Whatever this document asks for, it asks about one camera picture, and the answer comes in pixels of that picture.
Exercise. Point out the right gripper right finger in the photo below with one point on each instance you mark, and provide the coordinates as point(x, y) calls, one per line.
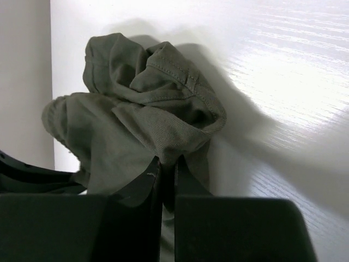
point(220, 228)

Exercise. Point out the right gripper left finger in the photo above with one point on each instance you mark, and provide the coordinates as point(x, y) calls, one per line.
point(45, 216)

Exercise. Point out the olive green shorts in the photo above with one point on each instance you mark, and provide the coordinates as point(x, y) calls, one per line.
point(141, 103)

